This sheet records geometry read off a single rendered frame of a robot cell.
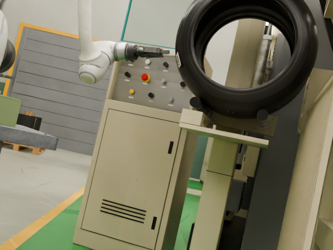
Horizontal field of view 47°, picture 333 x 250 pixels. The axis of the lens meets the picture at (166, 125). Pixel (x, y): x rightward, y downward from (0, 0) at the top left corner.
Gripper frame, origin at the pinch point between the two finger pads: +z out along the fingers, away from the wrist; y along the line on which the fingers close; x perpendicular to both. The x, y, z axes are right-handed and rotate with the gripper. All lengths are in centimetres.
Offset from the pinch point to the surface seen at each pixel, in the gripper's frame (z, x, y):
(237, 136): 34, 38, -12
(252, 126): 38, 30, 22
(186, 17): 8.6, -12.6, -11.0
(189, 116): 13.6, 30.4, -12.0
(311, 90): 64, 12, 18
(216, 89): 24.3, 18.6, -12.5
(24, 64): -595, -175, 725
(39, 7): -570, -334, 729
